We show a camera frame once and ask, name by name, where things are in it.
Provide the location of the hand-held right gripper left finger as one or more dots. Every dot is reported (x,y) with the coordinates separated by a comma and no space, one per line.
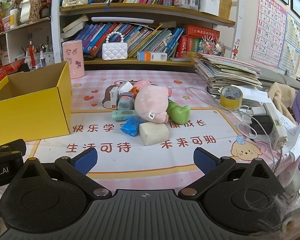
(86,160)

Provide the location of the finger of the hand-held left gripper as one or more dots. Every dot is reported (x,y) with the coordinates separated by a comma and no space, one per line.
(12,147)

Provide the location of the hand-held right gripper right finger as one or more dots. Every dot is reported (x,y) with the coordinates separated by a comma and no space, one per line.
(203,161)

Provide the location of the yellow cardboard box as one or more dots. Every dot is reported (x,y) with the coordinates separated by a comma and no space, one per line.
(27,115)

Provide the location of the green plush toy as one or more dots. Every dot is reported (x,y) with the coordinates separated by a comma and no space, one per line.
(178,113)

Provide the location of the blue packet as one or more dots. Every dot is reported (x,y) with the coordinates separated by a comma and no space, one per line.
(131,127)

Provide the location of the cream foam block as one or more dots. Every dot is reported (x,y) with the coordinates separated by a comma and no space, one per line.
(153,133)

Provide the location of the teal handheld device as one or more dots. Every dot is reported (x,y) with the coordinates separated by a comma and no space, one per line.
(122,115)

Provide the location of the white box red label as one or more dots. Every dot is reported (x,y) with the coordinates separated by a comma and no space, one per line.
(114,97)

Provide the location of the grey toy robot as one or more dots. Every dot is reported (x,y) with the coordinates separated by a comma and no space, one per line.
(126,102)

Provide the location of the large pink plush toy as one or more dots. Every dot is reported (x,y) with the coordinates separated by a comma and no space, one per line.
(150,102)

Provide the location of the white power adapter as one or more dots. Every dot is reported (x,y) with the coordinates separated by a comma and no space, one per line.
(126,87)

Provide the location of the orange small toy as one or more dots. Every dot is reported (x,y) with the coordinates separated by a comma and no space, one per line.
(134,91)

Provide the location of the small pink plush toy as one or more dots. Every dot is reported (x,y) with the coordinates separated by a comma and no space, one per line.
(142,83)

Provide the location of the printed pink tablecloth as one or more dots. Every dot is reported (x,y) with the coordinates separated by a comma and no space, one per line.
(202,140)

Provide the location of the yellow tape roll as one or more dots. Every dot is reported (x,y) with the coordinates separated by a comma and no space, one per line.
(231,101)

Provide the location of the black power adapter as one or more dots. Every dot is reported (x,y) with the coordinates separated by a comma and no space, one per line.
(261,125)

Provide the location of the white charger plug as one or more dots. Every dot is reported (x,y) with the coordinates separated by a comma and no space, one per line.
(258,111)

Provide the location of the pile of red paper decorations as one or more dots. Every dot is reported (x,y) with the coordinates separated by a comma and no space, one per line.
(10,68)

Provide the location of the white power strip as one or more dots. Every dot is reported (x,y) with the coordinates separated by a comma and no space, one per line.
(273,125)

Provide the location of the stack of picture books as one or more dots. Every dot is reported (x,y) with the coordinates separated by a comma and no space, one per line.
(227,72)

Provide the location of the white glue bottle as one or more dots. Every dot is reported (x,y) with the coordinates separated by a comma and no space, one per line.
(42,60)

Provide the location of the white paper sheet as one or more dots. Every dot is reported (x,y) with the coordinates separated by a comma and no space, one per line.
(293,140)

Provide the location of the white cups of brushes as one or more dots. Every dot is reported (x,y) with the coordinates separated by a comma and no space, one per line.
(47,57)

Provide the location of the beige cloth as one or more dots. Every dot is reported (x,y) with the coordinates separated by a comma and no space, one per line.
(281,97)

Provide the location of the pink cartoon container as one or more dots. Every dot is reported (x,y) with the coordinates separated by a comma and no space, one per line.
(73,60)

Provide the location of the grey flat case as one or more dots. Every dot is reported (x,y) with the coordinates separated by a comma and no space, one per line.
(180,59)

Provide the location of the white cubby shelf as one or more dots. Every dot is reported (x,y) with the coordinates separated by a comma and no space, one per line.
(17,40)

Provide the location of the white quilted handbag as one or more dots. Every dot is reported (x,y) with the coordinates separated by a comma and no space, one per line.
(114,51)

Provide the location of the cartoon sticker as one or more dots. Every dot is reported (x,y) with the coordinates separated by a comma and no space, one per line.
(236,51)

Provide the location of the colourful figurine ornament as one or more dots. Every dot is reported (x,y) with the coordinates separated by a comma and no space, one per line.
(212,46)

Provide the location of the orange white medicine box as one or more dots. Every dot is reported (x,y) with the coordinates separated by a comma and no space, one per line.
(151,56)

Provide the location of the small pink box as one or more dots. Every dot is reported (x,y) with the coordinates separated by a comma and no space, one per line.
(6,23)

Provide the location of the white bottle yellow label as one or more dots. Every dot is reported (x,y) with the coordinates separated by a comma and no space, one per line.
(13,18)

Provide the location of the red dictionary set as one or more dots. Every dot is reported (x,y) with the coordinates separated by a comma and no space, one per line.
(200,31)

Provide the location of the stacked thick white books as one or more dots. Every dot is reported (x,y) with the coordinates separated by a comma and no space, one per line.
(73,27)

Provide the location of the row of blue-spined books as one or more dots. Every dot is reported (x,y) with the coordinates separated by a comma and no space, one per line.
(145,40)

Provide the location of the cream scroll ornament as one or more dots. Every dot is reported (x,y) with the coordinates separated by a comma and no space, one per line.
(30,7)

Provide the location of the white light bar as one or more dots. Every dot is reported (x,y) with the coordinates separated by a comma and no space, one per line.
(122,20)

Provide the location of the wooden bookshelf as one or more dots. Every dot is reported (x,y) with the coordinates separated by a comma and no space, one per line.
(130,8)

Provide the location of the row of yellow books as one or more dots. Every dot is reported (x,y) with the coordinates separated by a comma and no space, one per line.
(226,0)

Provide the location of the blue-bordered wall poster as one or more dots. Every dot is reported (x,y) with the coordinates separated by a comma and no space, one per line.
(291,45)

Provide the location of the alphabet wall poster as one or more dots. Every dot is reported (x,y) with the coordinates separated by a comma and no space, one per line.
(268,30)

